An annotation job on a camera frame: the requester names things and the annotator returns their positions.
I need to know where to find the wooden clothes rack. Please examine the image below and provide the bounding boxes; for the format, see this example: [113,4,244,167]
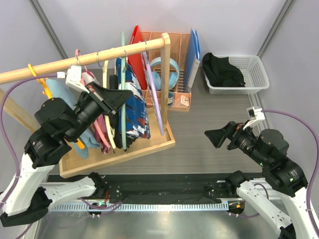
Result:
[0,32,176,179]

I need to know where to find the pink floral garment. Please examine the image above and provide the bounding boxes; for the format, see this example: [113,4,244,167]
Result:
[81,70,111,154]

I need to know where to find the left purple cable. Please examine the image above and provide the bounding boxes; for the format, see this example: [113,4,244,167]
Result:
[0,73,123,239]

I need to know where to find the orange file organizer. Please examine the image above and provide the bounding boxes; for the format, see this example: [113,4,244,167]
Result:
[141,31,191,112]

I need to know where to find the white plastic basket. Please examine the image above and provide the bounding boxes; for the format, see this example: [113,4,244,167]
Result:
[205,55,270,95]

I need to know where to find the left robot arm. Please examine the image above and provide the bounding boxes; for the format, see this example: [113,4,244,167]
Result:
[0,83,133,227]

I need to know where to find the blue folder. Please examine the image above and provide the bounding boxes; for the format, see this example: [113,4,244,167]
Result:
[183,29,201,93]

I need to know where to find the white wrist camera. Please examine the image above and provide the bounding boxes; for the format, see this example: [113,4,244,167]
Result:
[57,65,89,93]
[243,107,265,130]

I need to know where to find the yellow hanger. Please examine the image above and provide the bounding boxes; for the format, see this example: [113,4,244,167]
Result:
[28,64,85,149]

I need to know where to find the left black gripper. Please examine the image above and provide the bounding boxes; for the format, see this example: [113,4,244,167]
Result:
[64,81,132,142]

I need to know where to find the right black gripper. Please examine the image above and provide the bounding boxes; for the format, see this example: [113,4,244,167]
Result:
[204,119,269,166]

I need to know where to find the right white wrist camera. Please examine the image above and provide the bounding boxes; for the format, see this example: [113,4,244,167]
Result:
[243,107,265,130]

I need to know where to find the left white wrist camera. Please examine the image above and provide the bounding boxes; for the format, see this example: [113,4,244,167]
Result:
[57,65,89,93]

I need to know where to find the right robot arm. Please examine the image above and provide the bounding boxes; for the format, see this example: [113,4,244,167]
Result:
[204,121,319,239]

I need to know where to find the blue patterned garment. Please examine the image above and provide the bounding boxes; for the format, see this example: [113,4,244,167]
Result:
[125,64,151,139]

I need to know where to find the mint green hanger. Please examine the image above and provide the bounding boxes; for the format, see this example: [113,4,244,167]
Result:
[120,31,128,152]

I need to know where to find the black garment on rack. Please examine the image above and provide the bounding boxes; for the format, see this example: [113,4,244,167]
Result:
[108,75,135,148]

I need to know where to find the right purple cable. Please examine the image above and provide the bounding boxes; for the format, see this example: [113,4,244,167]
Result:
[229,109,319,239]

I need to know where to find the light blue garment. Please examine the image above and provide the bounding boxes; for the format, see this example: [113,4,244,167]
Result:
[45,78,100,159]

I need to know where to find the black trousers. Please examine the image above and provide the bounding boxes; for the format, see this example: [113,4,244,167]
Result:
[202,52,246,88]

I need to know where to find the purple cable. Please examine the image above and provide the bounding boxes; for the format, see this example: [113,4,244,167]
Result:
[229,109,319,239]
[0,73,123,239]

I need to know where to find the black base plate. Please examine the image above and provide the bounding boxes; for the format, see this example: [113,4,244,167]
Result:
[76,171,267,205]

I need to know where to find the red folder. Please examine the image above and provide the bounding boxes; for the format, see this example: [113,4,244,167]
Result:
[127,24,149,90]

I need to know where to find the lilac plastic hanger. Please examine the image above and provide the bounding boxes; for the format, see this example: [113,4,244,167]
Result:
[141,41,164,136]

